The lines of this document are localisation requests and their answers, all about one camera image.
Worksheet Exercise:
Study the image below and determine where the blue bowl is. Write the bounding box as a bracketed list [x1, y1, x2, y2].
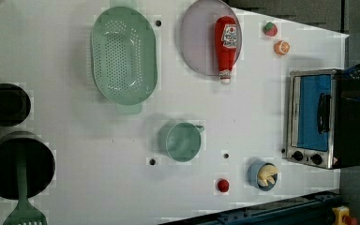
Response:
[247, 160, 278, 191]

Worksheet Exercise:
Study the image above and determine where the orange slice toy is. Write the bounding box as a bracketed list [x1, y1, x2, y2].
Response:
[274, 40, 291, 55]

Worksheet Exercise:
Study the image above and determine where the green plastic cup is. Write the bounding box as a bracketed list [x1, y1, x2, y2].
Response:
[157, 122, 205, 162]

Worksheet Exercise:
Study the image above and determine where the large black pot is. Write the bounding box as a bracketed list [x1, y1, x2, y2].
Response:
[0, 131, 55, 200]

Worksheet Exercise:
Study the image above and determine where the green slotted spatula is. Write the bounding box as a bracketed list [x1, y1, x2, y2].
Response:
[3, 151, 48, 225]

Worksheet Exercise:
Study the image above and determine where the small black pot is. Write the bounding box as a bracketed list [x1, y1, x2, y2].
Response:
[0, 83, 32, 127]

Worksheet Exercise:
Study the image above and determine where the blue metal frame rail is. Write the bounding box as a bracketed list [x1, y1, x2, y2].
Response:
[159, 191, 342, 225]

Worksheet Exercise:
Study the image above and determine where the yellow red emergency button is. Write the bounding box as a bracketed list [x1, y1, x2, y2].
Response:
[332, 206, 358, 225]

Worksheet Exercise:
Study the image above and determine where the red plush ketchup bottle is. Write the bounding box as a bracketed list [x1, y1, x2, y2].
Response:
[215, 16, 237, 84]

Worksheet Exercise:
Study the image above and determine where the small red tomato toy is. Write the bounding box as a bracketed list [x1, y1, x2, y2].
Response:
[217, 179, 230, 192]

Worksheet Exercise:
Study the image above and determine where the yellow plush banana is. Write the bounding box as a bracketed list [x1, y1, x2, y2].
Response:
[258, 165, 278, 187]

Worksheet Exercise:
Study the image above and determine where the silver toaster oven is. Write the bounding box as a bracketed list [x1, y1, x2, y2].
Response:
[286, 69, 360, 170]

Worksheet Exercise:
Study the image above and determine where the grey round plate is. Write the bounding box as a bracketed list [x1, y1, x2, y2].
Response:
[179, 0, 242, 76]

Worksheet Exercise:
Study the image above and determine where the green perforated colander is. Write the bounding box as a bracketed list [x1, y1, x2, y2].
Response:
[91, 6, 158, 114]

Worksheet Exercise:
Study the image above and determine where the red strawberry toy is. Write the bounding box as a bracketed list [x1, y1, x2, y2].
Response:
[262, 22, 278, 38]

